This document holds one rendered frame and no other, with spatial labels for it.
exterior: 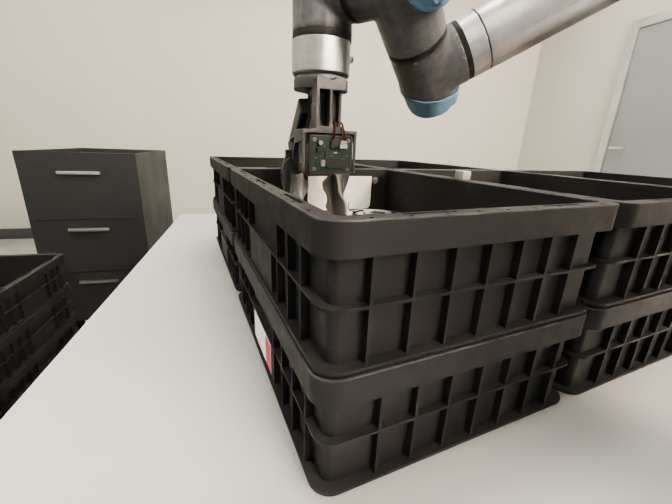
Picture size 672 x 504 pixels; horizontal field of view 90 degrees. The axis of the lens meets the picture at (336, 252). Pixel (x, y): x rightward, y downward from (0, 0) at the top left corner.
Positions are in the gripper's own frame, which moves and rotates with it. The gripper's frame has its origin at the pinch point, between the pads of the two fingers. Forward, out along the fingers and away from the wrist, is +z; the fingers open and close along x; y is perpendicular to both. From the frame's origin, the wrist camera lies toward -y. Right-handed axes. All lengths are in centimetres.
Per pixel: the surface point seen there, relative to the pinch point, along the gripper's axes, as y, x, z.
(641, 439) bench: 33.7, 25.8, 15.0
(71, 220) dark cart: -125, -80, 24
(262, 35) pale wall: -324, 27, -109
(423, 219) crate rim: 31.2, -0.8, -7.8
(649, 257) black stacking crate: 27.2, 30.0, -1.9
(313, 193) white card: -7.6, 1.7, -3.9
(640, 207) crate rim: 28.3, 24.2, -7.6
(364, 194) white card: -8.8, 11.7, -3.4
